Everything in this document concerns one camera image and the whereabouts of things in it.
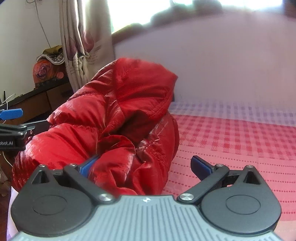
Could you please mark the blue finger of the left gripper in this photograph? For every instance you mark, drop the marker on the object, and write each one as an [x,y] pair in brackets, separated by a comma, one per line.
[10,114]

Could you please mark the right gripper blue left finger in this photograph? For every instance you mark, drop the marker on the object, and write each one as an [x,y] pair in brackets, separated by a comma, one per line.
[84,168]

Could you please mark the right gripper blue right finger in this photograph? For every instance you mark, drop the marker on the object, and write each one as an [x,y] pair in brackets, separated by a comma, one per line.
[201,168]

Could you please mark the red puffer jacket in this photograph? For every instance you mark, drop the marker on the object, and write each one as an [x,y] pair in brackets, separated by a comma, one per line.
[121,116]

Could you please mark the dark wooden side cabinet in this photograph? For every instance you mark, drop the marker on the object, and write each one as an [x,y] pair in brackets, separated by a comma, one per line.
[37,105]

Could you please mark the pink checked bed sheet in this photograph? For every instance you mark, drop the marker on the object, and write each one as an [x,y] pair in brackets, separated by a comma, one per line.
[227,135]

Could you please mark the floral bundle on cabinet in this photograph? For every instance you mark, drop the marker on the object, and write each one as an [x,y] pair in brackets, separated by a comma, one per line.
[49,66]

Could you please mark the beige floral curtain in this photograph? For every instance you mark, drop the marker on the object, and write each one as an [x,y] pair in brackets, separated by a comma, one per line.
[85,28]

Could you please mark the brown framed window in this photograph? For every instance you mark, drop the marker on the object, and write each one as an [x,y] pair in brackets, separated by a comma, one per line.
[178,15]

